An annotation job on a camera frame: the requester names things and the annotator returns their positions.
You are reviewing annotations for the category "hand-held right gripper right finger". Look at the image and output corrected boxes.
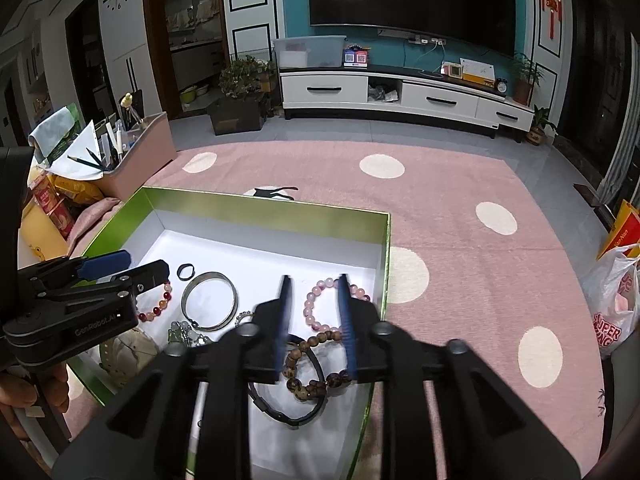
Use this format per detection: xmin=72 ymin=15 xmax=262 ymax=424
xmin=336 ymin=273 xmax=583 ymax=480

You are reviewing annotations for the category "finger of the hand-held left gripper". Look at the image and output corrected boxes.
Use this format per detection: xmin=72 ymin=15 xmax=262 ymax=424
xmin=112 ymin=259 xmax=172 ymax=300
xmin=17 ymin=250 xmax=132 ymax=302

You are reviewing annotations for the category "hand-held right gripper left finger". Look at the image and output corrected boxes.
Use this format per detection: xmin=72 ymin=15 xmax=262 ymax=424
xmin=50 ymin=274 xmax=293 ymax=480

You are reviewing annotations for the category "red bead bracelet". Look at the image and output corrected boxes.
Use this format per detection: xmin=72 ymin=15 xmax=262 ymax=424
xmin=136 ymin=282 xmax=173 ymax=325

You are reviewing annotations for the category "pink bead bracelet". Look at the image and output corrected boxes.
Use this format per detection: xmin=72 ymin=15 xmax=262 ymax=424
xmin=303 ymin=276 xmax=373 ymax=333

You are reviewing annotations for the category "brown wooden bead bracelet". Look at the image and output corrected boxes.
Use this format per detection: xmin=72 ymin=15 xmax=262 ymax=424
xmin=282 ymin=326 xmax=357 ymax=403

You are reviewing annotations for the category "silver bangle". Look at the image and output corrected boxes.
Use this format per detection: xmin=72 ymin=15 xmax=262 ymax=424
xmin=181 ymin=271 xmax=239 ymax=332

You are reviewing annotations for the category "green cardboard box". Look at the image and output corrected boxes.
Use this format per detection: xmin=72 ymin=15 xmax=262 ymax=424
xmin=67 ymin=186 xmax=392 ymax=480

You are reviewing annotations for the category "black wristwatch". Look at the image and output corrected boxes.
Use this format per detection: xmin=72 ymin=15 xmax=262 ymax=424
xmin=248 ymin=334 xmax=329 ymax=427

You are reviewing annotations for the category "person's left hand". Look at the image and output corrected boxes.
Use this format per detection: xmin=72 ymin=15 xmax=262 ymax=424
xmin=0 ymin=361 xmax=72 ymax=440

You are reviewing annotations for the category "pink cloth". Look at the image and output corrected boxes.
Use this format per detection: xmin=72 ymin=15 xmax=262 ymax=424
xmin=67 ymin=195 xmax=122 ymax=257

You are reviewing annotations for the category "jade pendant charm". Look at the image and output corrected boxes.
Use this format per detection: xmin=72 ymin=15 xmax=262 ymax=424
xmin=167 ymin=319 xmax=213 ymax=347

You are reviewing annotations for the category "yellow cartoon box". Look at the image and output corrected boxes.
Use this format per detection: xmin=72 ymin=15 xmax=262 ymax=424
xmin=20 ymin=205 xmax=71 ymax=266

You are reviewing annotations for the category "red snack packet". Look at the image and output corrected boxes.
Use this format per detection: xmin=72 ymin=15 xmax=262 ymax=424
xmin=32 ymin=180 xmax=76 ymax=241

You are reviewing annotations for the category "yellow snack packet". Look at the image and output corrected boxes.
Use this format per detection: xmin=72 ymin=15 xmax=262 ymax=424
xmin=52 ymin=175 xmax=106 ymax=206

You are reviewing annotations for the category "pink organizer box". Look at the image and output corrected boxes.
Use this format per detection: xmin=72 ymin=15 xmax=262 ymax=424
xmin=92 ymin=112 xmax=177 ymax=202

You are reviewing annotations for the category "white paper sheet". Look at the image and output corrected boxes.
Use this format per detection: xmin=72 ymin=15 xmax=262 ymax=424
xmin=52 ymin=120 xmax=108 ymax=181

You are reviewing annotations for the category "pink dotted rug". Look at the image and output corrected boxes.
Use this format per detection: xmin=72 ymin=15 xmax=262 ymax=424
xmin=65 ymin=140 xmax=608 ymax=480

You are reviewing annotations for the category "white cloth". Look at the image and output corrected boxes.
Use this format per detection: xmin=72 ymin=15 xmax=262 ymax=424
xmin=28 ymin=106 xmax=81 ymax=163

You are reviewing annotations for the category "black planter with green plant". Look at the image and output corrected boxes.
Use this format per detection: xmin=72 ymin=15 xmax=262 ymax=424
xmin=207 ymin=55 xmax=276 ymax=136

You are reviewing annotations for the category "green basin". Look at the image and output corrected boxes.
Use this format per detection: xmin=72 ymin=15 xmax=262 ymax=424
xmin=179 ymin=85 xmax=211 ymax=106

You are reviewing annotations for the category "white television cabinet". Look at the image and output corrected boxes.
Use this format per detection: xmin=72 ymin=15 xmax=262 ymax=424
xmin=279 ymin=65 xmax=536 ymax=140

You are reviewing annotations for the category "white plastic shopping bag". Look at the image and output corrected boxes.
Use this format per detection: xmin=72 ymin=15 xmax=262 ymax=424
xmin=582 ymin=245 xmax=640 ymax=356

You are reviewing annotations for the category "colourful code stand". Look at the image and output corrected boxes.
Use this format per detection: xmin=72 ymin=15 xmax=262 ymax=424
xmin=343 ymin=45 xmax=372 ymax=69

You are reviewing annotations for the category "potted plant in patterned pot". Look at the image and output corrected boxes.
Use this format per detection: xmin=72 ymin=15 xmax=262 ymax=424
xmin=527 ymin=105 xmax=558 ymax=147

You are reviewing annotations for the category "clear plastic storage bin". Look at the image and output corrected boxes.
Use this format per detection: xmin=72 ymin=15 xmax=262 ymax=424
xmin=272 ymin=36 xmax=347 ymax=70

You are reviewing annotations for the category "yellow flat box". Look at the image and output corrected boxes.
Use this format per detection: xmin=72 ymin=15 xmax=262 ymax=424
xmin=460 ymin=58 xmax=497 ymax=83

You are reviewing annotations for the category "yellow paper bag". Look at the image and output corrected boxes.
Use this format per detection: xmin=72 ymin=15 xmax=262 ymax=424
xmin=596 ymin=199 xmax=640 ymax=261

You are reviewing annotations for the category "potted plant in brown pot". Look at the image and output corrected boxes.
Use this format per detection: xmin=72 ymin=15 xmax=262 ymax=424
xmin=511 ymin=52 xmax=545 ymax=107

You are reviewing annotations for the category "striped curtain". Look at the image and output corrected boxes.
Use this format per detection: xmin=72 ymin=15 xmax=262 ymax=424
xmin=597 ymin=35 xmax=640 ymax=216

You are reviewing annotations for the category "beige strap wristwatch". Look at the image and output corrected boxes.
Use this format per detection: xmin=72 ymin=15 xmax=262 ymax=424
xmin=98 ymin=332 xmax=161 ymax=392

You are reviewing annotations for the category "wall-mounted television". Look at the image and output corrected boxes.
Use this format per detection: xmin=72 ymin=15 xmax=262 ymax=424
xmin=306 ymin=0 xmax=517 ymax=58

